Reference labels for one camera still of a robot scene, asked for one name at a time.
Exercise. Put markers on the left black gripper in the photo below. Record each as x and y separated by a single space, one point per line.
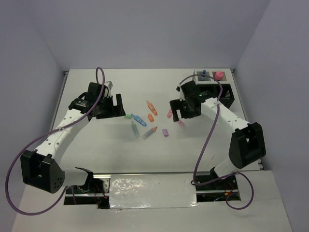
115 111

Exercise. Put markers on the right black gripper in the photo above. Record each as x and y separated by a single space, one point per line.
176 104

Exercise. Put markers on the purple highlighter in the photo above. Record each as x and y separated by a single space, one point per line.
181 123

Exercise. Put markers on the purple highlighter cap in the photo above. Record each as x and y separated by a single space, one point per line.
165 132

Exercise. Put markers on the blue cap clear bottle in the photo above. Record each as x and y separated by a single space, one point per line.
202 76

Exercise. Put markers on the orange highlighter cap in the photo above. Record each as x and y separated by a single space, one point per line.
150 117

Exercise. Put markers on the pink cap glue bottle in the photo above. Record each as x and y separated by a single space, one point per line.
219 76

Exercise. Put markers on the orange tip grey highlighter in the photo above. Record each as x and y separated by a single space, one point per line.
149 133

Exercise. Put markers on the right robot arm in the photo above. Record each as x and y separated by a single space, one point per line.
247 143

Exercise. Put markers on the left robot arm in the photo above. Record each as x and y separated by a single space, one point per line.
40 167

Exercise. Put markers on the pink highlighter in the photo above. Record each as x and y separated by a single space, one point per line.
169 114

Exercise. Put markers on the blue highlighter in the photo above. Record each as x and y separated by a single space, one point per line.
139 120

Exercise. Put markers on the green highlighter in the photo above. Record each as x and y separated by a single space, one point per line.
135 130

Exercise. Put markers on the black slotted organizer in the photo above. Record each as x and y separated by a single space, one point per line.
213 90

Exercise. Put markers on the white two-cell organizer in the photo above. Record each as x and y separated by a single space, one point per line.
209 75

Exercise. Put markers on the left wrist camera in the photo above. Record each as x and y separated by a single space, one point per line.
108 86

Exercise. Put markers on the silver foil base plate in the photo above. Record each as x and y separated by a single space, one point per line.
152 191

